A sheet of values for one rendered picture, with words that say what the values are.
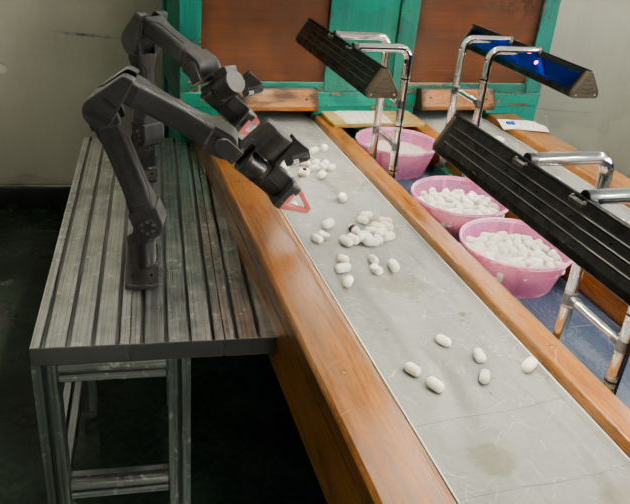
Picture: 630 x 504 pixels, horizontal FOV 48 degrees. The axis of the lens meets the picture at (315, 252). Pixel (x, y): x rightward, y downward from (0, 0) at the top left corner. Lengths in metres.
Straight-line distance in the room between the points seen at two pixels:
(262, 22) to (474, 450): 1.64
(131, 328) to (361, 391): 0.51
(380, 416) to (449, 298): 0.45
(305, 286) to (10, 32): 2.26
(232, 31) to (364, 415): 1.56
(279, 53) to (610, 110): 2.19
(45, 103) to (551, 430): 2.73
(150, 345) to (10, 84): 2.20
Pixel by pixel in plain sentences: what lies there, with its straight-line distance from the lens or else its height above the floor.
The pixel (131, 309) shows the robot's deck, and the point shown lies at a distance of 1.51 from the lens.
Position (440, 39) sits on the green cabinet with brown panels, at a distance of 2.61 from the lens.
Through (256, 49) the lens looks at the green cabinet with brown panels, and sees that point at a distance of 2.39.
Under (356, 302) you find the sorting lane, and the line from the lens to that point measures 1.40.
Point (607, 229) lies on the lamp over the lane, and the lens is 1.00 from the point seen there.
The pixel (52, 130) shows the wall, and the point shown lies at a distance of 3.45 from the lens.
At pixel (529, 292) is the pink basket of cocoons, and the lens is 1.65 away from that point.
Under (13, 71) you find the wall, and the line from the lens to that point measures 3.40.
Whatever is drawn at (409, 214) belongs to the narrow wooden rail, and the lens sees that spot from 1.76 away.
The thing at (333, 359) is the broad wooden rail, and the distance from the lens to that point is 1.19.
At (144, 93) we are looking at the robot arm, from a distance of 1.45.
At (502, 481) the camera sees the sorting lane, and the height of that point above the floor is 0.74.
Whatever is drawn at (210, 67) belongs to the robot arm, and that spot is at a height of 1.04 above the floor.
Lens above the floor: 1.46
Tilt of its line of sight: 27 degrees down
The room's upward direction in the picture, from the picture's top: 5 degrees clockwise
